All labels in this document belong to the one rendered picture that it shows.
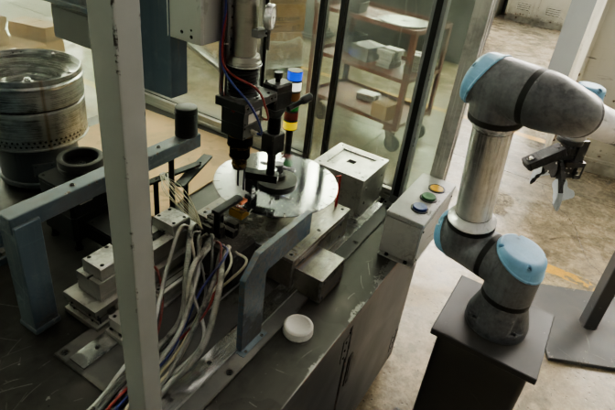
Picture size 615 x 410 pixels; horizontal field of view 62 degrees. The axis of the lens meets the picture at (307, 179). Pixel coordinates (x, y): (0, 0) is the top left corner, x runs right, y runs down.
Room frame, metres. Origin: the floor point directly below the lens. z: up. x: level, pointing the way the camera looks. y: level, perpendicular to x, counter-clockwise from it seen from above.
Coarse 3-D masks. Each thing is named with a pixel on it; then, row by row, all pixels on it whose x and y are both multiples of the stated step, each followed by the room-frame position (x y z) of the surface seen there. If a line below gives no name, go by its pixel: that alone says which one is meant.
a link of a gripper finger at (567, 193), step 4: (556, 180) 1.29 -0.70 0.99; (552, 184) 1.30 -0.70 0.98; (556, 184) 1.28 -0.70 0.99; (564, 184) 1.29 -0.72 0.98; (556, 188) 1.28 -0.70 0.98; (564, 188) 1.28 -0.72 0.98; (556, 192) 1.27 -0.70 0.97; (564, 192) 1.28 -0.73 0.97; (568, 192) 1.28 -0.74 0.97; (572, 192) 1.28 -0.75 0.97; (556, 196) 1.26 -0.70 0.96; (560, 196) 1.26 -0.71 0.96; (564, 196) 1.27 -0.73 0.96; (568, 196) 1.27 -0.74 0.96; (572, 196) 1.28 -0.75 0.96; (556, 200) 1.26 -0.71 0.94; (560, 200) 1.26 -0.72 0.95; (552, 204) 1.27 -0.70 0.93; (556, 204) 1.26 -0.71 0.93; (560, 204) 1.26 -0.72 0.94; (556, 208) 1.26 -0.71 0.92
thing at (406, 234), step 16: (416, 192) 1.29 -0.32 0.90; (432, 192) 1.30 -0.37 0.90; (448, 192) 1.31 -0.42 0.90; (400, 208) 1.19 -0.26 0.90; (432, 208) 1.21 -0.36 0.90; (384, 224) 1.17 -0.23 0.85; (400, 224) 1.15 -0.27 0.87; (416, 224) 1.13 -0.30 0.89; (432, 224) 1.22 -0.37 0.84; (384, 240) 1.17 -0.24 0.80; (400, 240) 1.15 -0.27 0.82; (416, 240) 1.13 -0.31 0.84; (432, 240) 1.27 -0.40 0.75; (384, 256) 1.16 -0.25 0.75; (400, 256) 1.14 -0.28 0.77; (416, 256) 1.14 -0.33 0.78
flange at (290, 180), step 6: (282, 174) 1.16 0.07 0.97; (288, 174) 1.19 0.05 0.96; (294, 174) 1.20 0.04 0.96; (282, 180) 1.15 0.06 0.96; (288, 180) 1.16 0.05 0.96; (294, 180) 1.16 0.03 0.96; (264, 186) 1.12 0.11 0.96; (270, 186) 1.12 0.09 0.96; (276, 186) 1.12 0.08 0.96; (282, 186) 1.13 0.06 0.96; (288, 186) 1.13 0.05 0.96; (294, 186) 1.14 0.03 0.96
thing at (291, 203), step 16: (256, 160) 1.27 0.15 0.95; (288, 160) 1.29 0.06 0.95; (304, 160) 1.30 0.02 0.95; (224, 176) 1.16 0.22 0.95; (240, 176) 1.17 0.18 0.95; (304, 176) 1.21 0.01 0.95; (320, 176) 1.22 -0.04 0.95; (224, 192) 1.08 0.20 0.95; (240, 192) 1.09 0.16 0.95; (256, 192) 1.10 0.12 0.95; (272, 192) 1.11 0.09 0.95; (288, 192) 1.12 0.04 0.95; (304, 192) 1.13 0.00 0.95; (320, 192) 1.14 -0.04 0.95; (336, 192) 1.15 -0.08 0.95; (240, 208) 1.02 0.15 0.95; (256, 208) 1.03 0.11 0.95; (272, 208) 1.04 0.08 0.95; (288, 208) 1.04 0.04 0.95; (304, 208) 1.05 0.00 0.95; (320, 208) 1.06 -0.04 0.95
